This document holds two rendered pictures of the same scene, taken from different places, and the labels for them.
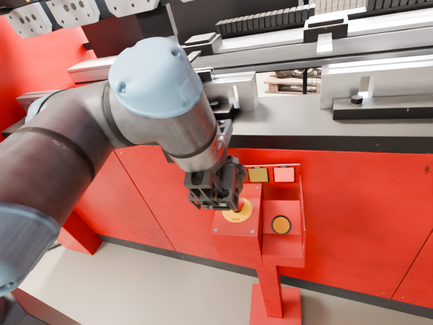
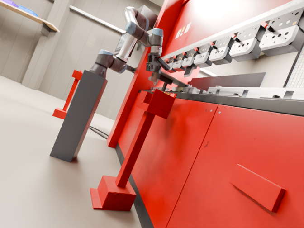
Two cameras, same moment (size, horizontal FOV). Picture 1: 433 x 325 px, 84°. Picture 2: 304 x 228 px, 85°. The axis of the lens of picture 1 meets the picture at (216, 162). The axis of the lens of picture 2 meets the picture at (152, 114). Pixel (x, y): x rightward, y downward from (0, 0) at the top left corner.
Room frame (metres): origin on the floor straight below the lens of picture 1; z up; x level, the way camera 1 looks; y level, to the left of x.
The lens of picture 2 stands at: (-0.51, -0.81, 0.68)
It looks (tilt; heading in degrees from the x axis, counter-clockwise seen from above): 1 degrees down; 40
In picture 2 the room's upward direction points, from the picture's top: 23 degrees clockwise
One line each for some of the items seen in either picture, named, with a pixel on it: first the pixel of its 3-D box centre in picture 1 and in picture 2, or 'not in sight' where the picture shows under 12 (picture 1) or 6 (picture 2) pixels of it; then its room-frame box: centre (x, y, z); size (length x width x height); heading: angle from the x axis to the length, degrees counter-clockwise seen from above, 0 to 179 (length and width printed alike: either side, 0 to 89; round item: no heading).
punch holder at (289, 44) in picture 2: not in sight; (284, 34); (0.39, -0.62, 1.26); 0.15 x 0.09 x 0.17; 61
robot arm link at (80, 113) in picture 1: (83, 128); (147, 39); (0.26, 0.13, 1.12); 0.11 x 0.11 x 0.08; 75
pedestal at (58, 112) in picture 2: not in sight; (71, 93); (0.73, 1.97, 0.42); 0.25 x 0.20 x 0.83; 151
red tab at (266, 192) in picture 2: not in sight; (254, 185); (0.13, -0.76, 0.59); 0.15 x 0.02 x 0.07; 61
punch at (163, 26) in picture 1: (158, 27); (188, 72); (0.77, 0.05, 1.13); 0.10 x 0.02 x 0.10; 61
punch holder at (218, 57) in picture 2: not in sight; (223, 50); (0.59, -0.27, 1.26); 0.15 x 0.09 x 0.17; 61
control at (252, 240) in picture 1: (258, 214); (155, 100); (0.36, -0.06, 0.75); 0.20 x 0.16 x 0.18; 68
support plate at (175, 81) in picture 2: not in sight; (169, 78); (0.64, 0.12, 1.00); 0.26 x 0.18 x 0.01; 151
